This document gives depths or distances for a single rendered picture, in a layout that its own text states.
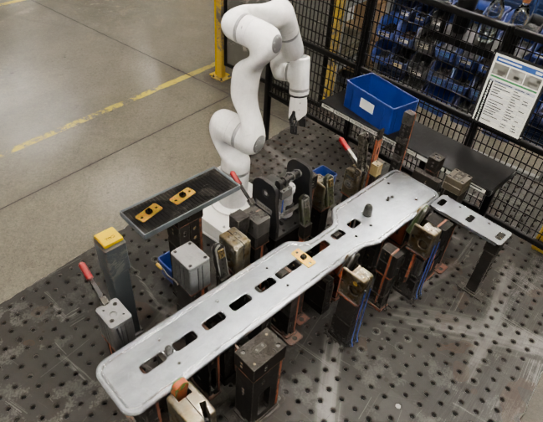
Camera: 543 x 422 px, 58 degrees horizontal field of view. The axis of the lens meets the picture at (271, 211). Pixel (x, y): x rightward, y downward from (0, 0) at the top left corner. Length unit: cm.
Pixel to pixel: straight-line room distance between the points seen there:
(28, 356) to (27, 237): 156
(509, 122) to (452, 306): 77
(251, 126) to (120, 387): 98
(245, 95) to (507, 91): 103
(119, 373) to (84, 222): 203
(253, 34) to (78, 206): 211
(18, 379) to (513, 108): 202
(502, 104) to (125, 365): 168
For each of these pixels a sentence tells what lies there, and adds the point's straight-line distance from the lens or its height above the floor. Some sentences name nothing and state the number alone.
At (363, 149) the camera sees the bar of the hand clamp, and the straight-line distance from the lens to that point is 189.
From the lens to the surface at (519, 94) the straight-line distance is 216.
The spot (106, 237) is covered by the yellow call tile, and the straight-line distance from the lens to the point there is 149.
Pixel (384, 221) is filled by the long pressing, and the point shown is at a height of 100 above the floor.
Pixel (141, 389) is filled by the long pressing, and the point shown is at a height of 100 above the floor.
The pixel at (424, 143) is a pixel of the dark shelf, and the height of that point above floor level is 103.
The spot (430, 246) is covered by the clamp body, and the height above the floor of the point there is 99.
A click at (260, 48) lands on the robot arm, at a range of 167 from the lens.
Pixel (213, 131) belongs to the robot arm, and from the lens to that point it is 192.
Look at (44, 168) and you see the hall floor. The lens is 387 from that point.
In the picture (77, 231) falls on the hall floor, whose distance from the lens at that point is 328.
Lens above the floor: 218
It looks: 41 degrees down
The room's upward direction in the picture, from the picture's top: 5 degrees clockwise
